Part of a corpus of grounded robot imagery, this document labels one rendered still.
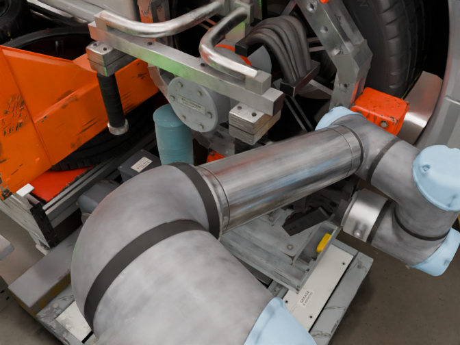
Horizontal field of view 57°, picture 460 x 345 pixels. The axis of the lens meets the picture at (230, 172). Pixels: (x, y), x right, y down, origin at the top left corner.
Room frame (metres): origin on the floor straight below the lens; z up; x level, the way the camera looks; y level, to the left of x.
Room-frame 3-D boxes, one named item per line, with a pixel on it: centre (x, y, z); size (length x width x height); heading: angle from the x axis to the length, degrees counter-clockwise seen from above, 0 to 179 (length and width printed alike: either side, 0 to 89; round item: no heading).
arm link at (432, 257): (0.36, -0.27, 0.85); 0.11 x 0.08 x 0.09; 55
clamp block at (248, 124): (0.56, -0.04, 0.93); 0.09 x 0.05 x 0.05; 144
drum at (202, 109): (0.77, 0.02, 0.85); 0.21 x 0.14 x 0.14; 144
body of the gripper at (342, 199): (0.46, -0.14, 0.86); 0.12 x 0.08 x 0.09; 55
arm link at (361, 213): (0.41, -0.20, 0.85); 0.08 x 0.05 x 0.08; 145
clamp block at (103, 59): (0.76, 0.23, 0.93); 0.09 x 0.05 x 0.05; 144
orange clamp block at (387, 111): (0.65, -0.28, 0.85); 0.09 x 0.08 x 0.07; 54
